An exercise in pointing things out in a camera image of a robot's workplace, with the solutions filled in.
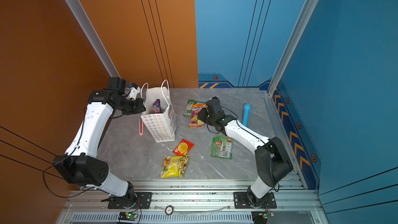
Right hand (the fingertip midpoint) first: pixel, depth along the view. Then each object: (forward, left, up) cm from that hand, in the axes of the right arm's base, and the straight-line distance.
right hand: (196, 114), depth 86 cm
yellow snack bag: (-25, +11, -12) cm, 30 cm away
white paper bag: (-8, +18, +8) cm, 21 cm away
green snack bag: (+15, +7, -13) cm, 21 cm away
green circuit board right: (-45, -31, -21) cm, 59 cm away
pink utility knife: (+1, +37, -16) cm, 40 cm away
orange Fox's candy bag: (-1, +2, -4) cm, 4 cm away
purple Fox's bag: (+8, +25, -2) cm, 26 cm away
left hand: (-2, +26, +9) cm, 27 cm away
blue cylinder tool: (+11, -33, -14) cm, 37 cm away
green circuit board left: (-45, +31, -18) cm, 58 cm away
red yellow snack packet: (-13, +8, -15) cm, 22 cm away
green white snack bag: (-12, -15, -17) cm, 25 cm away
